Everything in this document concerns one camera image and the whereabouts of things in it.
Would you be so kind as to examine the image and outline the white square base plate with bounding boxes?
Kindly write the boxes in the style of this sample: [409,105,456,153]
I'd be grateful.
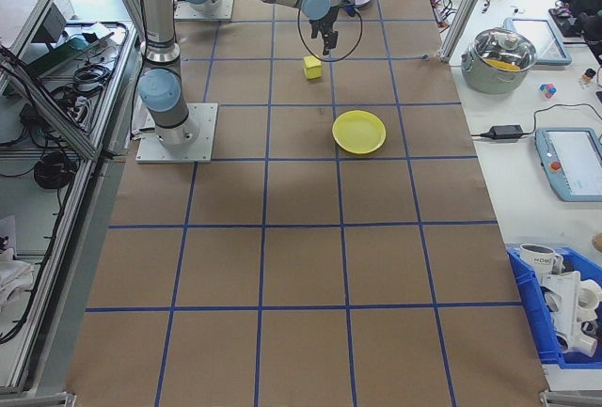
[174,0,236,22]
[135,102,220,164]

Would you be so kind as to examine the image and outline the coiled black cable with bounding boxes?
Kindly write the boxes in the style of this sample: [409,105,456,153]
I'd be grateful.
[33,151,79,190]

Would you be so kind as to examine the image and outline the blue plastic bin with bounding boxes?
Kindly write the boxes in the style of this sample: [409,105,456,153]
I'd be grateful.
[506,245,602,370]

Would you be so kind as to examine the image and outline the white power strip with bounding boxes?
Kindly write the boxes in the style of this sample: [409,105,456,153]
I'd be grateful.
[70,96,93,121]

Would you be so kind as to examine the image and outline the V-shaped metal bar frame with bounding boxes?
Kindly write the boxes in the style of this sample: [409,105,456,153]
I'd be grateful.
[0,0,142,394]

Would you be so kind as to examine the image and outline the steel pot with glass lid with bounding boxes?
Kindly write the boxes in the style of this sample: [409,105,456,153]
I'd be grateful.
[460,26,538,95]

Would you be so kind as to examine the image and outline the white mug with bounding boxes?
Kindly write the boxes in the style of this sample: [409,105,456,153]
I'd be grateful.
[518,243,564,276]

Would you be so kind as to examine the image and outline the white pipe fittings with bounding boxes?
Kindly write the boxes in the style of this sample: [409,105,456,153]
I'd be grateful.
[540,270,602,356]

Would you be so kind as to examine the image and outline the blue teach pendant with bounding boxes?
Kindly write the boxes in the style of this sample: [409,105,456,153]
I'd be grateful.
[502,16,573,68]
[534,126,602,202]

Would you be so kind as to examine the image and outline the aluminium profile post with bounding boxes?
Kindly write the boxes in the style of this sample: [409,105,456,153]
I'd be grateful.
[439,0,499,66]

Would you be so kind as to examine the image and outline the black power adapter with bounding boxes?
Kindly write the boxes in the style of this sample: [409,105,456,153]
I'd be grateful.
[488,124,525,140]

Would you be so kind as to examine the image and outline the green box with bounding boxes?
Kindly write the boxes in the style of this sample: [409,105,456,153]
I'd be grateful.
[44,35,90,63]

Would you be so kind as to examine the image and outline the yellow foam block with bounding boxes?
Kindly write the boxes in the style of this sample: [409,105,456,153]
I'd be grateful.
[303,55,324,81]

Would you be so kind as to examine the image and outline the white crumpled cloth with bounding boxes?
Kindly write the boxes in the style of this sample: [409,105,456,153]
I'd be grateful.
[0,216,34,314]

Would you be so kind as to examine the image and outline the yellow round plate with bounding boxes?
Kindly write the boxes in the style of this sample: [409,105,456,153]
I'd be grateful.
[331,109,388,157]

